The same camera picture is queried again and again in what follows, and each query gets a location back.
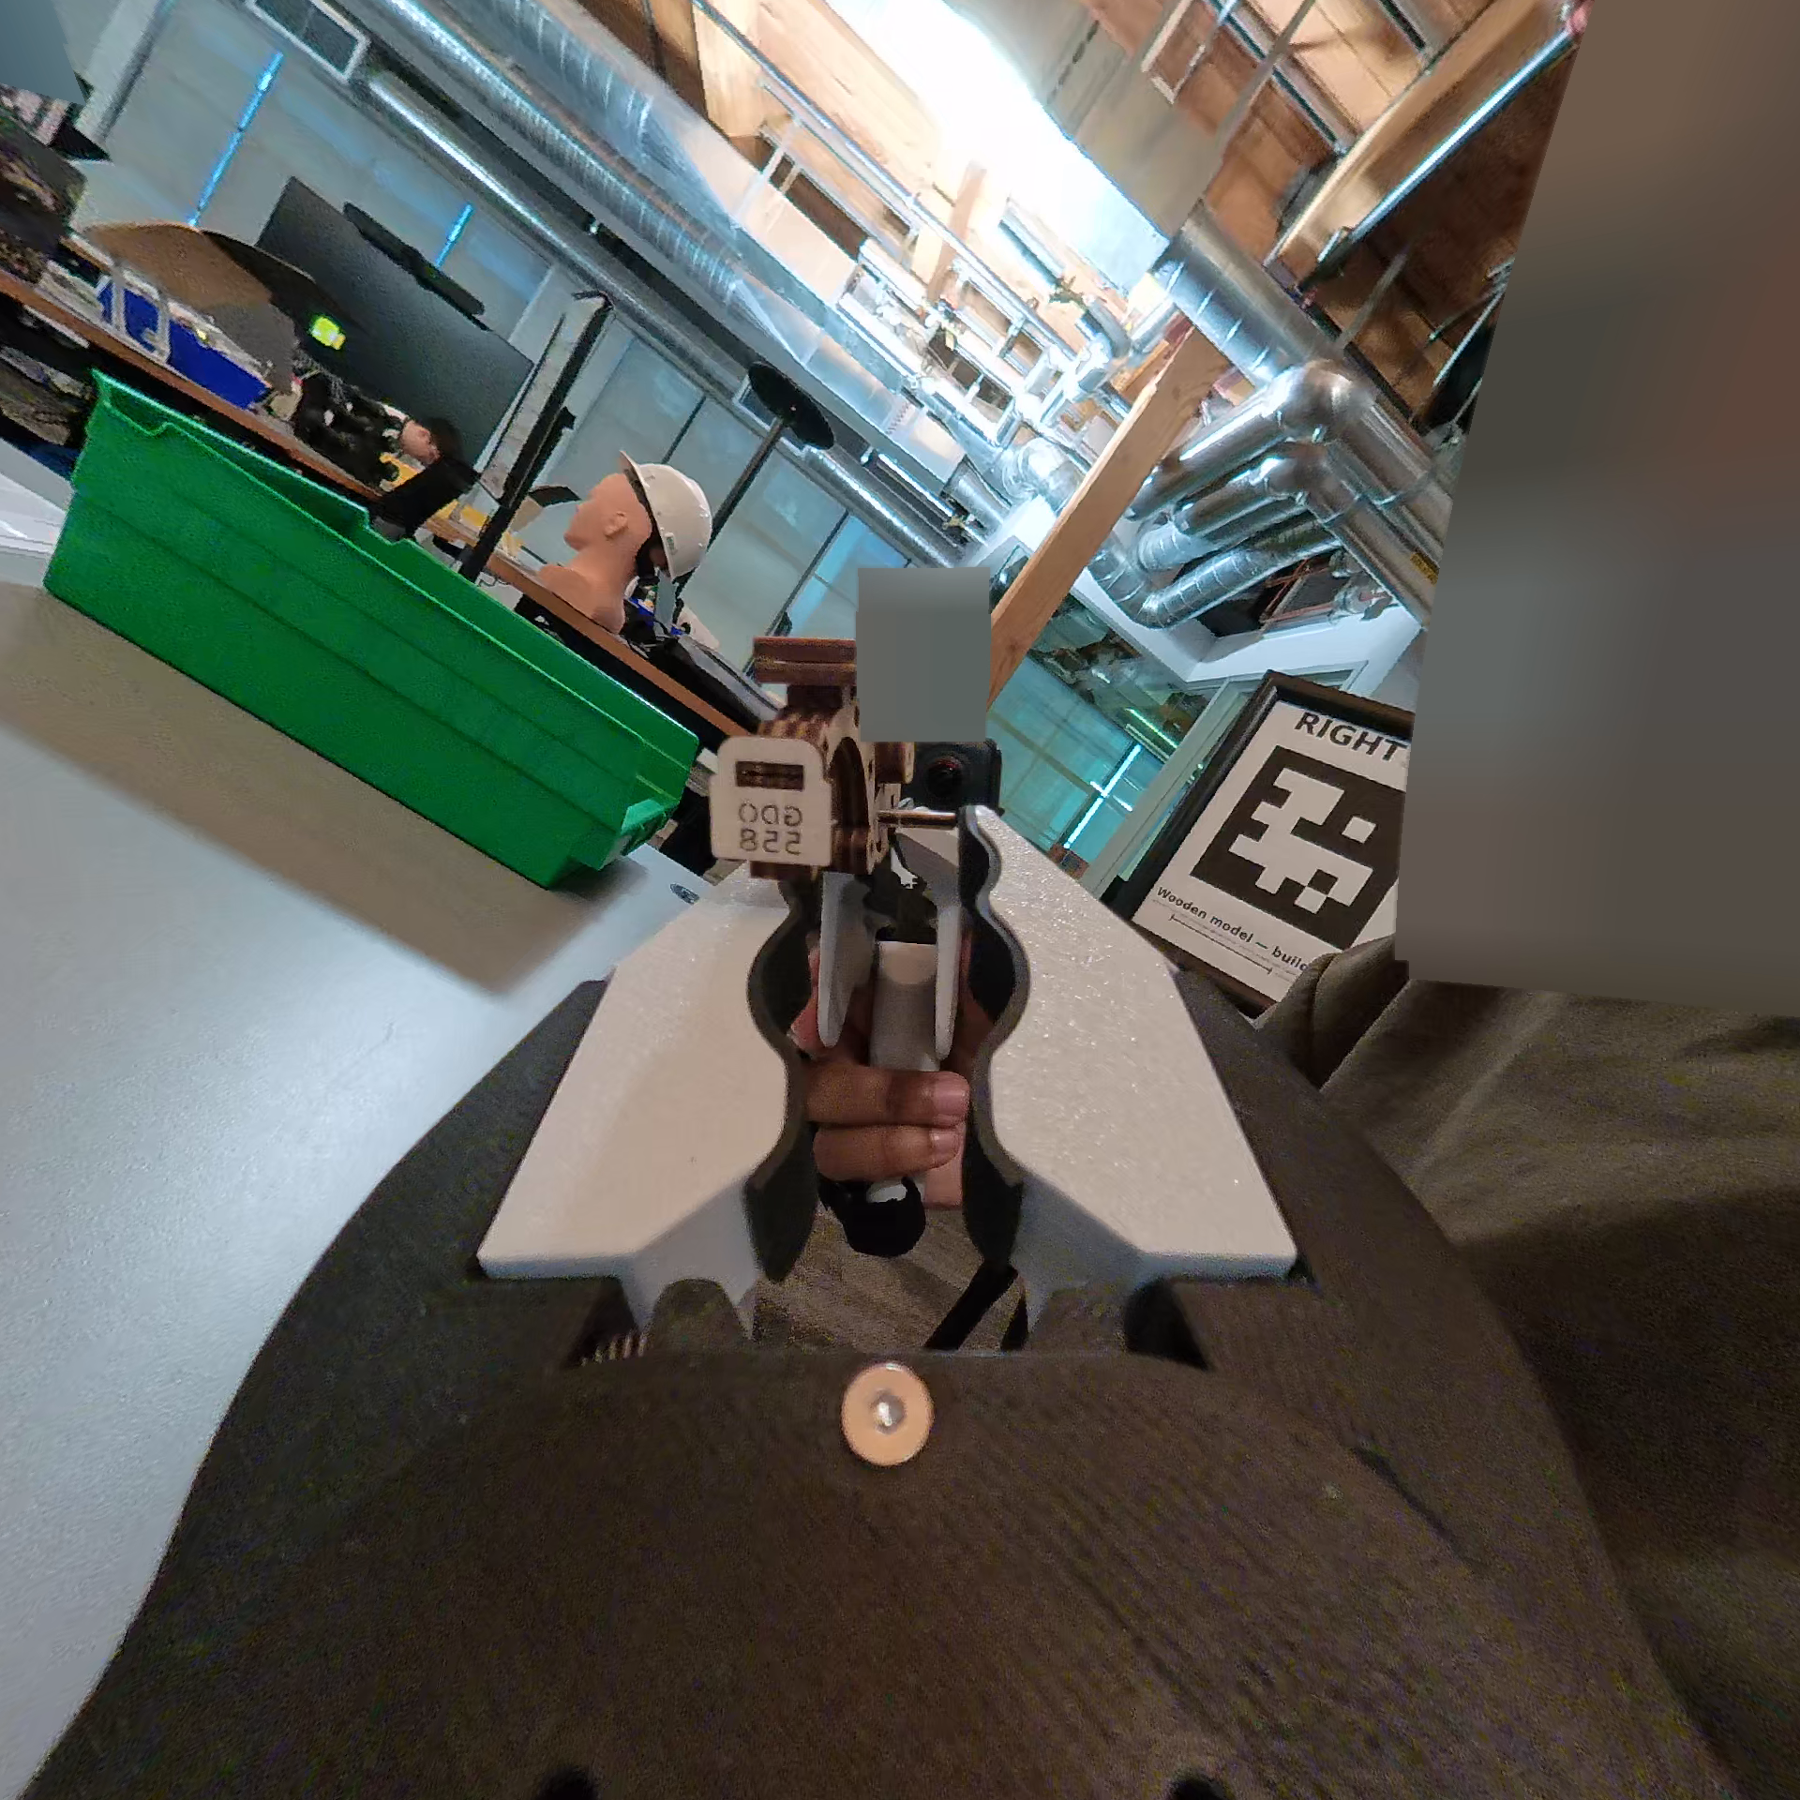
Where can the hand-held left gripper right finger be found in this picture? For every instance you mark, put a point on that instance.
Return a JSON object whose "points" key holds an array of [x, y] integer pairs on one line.
{"points": [[1137, 1126]]}

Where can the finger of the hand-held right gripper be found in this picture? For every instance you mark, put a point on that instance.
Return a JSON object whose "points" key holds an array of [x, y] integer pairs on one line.
{"points": [[849, 971], [907, 1011]]}

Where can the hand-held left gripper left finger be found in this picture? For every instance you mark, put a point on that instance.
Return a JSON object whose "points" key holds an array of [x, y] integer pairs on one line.
{"points": [[632, 1126]]}

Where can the small wooden peg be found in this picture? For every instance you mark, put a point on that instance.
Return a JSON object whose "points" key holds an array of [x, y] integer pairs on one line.
{"points": [[927, 813]]}

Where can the wooden model assembly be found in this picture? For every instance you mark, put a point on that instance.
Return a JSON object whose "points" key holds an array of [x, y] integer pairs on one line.
{"points": [[767, 814]]}

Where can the grey desk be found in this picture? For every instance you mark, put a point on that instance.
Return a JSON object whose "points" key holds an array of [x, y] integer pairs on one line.
{"points": [[183, 1054]]}

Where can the person's right hand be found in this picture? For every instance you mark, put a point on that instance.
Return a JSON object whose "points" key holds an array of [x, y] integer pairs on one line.
{"points": [[886, 1126]]}

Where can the framed marker sign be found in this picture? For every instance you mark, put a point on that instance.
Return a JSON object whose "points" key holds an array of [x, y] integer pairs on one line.
{"points": [[1308, 844]]}

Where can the white hard hat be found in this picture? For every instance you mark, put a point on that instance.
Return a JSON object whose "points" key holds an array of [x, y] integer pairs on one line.
{"points": [[675, 506]]}

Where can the black disc-topped pole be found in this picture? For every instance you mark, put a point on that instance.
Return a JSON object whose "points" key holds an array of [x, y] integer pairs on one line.
{"points": [[786, 401]]}

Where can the mannequin head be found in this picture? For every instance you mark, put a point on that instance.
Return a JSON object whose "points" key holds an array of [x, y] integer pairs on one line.
{"points": [[605, 542]]}

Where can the silver air ducts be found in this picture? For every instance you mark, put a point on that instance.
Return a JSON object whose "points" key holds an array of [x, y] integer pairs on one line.
{"points": [[1265, 464]]}

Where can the person's shirt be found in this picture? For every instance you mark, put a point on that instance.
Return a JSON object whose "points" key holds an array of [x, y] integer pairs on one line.
{"points": [[1616, 1265]]}

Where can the green plastic bin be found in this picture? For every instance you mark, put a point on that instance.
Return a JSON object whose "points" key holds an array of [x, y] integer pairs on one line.
{"points": [[352, 661]]}

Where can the black tripod stand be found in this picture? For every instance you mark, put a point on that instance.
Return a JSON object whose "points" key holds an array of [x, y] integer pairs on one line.
{"points": [[562, 379]]}

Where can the black monitor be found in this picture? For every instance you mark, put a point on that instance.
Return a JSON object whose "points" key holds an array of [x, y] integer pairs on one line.
{"points": [[422, 337]]}

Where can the printed paper sheet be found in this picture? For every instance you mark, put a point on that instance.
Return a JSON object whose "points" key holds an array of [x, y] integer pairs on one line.
{"points": [[27, 521]]}

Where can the small blue bin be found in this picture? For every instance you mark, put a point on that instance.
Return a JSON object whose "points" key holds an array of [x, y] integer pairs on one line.
{"points": [[183, 351]]}

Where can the cardboard box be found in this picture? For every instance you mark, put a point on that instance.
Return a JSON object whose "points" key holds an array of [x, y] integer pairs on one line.
{"points": [[170, 260]]}

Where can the wooden post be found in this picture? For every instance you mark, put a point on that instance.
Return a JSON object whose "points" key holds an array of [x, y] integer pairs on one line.
{"points": [[1111, 506]]}

